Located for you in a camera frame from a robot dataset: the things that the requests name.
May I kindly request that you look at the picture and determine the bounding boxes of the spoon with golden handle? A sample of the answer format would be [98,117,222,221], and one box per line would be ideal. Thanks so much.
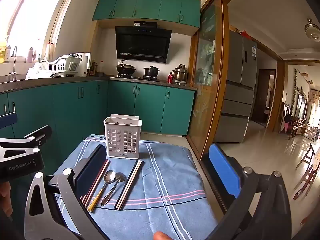
[87,169,116,212]

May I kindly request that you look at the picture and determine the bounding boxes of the teal stove base cabinet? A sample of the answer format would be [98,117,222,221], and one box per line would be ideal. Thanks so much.
[107,80,196,136]

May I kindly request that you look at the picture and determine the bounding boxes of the blue plaid cloth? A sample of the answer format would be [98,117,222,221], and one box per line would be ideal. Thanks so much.
[54,134,218,240]

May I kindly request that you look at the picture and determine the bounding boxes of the wooden chair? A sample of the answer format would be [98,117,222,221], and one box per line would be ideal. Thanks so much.
[292,155,320,201]
[296,142,316,171]

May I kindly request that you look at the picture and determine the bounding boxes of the window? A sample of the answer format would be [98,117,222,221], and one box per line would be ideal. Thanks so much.
[0,0,75,64]

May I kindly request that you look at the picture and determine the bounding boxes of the black range hood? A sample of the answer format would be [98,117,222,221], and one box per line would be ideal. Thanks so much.
[115,21,173,64]

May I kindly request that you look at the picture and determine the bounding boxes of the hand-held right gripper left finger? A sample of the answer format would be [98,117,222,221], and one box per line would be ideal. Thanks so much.
[24,144,107,240]

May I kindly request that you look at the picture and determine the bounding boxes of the white electric water boiler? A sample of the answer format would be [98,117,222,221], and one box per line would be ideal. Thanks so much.
[76,52,92,77]

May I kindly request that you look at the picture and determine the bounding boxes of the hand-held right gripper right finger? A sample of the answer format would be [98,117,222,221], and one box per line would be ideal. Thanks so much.
[202,143,293,240]

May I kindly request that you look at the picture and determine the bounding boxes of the wooden framed glass sliding door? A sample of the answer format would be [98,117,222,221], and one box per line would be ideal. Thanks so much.
[186,0,230,161]

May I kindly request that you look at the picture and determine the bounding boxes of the white plastic bag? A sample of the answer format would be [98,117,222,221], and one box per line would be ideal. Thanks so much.
[26,62,53,80]

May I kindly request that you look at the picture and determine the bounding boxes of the stainless steel pot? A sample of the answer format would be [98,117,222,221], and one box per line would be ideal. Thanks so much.
[172,64,189,85]

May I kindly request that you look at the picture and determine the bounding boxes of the white dish rack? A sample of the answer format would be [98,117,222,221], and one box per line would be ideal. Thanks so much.
[41,53,83,77]

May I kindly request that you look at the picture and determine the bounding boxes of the black clay pot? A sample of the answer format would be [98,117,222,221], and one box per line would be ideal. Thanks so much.
[143,66,160,77]

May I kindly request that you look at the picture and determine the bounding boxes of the white plastic utensil holder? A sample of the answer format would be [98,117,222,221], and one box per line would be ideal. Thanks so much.
[103,114,142,160]

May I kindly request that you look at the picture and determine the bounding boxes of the teal sink base cabinet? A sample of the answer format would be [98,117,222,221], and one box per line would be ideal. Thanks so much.
[0,80,110,233]

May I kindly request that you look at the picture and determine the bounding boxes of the ceiling fan light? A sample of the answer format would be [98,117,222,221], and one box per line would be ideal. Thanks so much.
[304,18,320,41]

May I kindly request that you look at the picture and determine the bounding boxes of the black wok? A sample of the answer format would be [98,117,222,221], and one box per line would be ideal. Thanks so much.
[116,59,137,75]

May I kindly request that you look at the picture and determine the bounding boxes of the yellow bottle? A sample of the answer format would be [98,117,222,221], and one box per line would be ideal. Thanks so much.
[0,41,7,64]

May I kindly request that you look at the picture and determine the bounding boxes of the person's left hand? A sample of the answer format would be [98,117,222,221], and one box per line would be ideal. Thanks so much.
[0,181,13,213]

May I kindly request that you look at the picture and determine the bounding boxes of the person's right hand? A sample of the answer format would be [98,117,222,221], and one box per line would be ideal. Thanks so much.
[153,231,173,240]

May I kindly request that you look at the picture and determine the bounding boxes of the metal faucet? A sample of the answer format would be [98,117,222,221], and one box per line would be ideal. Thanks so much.
[9,46,18,81]

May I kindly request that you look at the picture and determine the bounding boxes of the dark wooden doorway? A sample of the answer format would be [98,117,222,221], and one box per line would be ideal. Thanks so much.
[251,69,277,126]

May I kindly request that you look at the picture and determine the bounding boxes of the gas stove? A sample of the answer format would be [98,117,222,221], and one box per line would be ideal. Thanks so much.
[117,73,163,82]

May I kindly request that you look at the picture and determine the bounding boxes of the teal upper kitchen cabinets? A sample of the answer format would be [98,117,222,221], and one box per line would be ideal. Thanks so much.
[92,0,202,28]

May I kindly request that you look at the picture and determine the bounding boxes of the grey refrigerator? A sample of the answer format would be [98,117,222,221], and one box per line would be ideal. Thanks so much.
[214,30,258,143]

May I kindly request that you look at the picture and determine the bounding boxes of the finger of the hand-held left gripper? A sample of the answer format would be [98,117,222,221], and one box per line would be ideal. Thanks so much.
[0,113,17,130]
[0,124,52,165]

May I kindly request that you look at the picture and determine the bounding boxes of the silver spoon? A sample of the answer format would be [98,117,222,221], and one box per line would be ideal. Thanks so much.
[101,172,126,207]

